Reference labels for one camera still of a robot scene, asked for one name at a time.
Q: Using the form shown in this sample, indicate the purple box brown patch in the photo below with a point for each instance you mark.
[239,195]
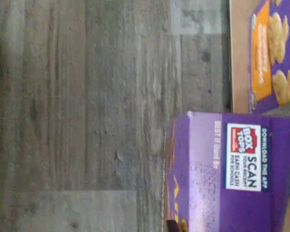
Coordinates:
[232,174]

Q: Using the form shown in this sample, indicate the purple box orange patch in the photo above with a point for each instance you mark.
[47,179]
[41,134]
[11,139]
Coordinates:
[275,60]

